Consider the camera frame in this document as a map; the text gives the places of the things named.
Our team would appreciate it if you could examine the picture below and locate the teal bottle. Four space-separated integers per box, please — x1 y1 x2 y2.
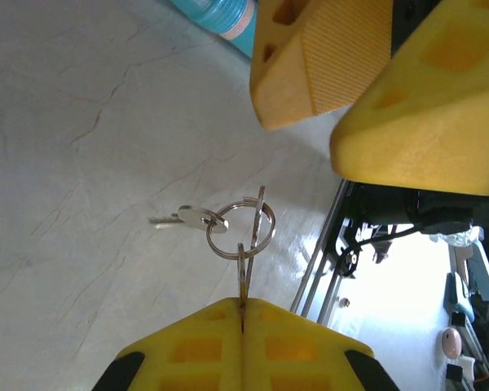
169 0 257 60

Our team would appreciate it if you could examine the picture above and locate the thin black cable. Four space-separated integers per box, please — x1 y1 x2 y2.
341 226 421 254

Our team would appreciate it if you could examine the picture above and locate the aluminium front frame rail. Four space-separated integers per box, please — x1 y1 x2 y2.
289 178 355 327

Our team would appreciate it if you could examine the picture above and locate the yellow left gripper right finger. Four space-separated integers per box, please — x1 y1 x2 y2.
243 299 400 391

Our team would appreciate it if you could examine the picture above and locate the pink computer mouse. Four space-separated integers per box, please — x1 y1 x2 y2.
440 327 462 360

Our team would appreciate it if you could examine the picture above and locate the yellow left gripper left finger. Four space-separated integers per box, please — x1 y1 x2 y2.
91 298 245 391

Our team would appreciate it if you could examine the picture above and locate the silver key ring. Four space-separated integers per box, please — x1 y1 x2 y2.
205 201 277 260

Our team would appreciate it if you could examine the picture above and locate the silver key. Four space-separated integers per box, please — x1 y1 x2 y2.
148 204 231 236
236 243 249 310
247 186 268 294

